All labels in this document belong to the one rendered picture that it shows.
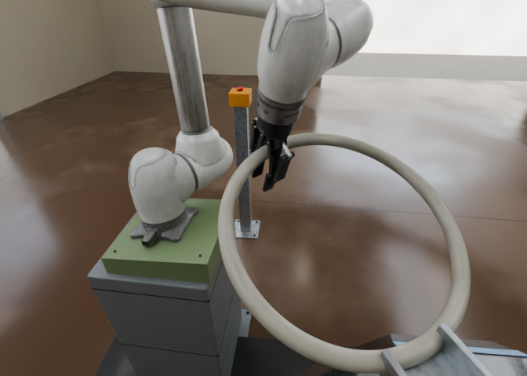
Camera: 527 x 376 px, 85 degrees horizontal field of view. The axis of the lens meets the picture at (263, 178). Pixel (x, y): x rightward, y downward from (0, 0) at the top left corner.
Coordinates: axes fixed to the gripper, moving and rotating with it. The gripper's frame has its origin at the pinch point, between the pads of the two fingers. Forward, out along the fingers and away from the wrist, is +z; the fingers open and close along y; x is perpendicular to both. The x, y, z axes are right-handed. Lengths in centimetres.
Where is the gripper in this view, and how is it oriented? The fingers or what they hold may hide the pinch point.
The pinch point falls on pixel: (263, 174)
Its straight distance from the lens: 73.9
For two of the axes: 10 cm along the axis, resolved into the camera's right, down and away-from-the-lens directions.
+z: -1.3, 6.0, 7.9
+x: 8.2, -3.9, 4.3
